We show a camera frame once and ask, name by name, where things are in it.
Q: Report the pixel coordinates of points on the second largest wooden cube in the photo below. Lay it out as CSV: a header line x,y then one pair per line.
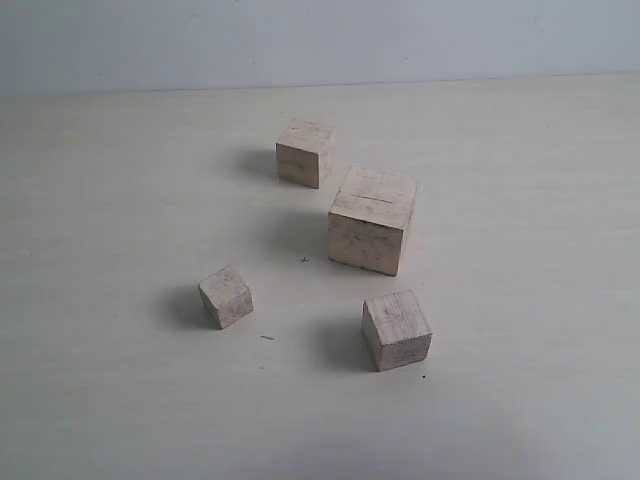
x,y
304,153

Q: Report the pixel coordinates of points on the smallest wooden cube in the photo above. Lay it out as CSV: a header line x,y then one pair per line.
x,y
226,297

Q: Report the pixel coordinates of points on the third largest wooden cube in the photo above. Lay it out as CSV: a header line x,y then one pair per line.
x,y
396,330

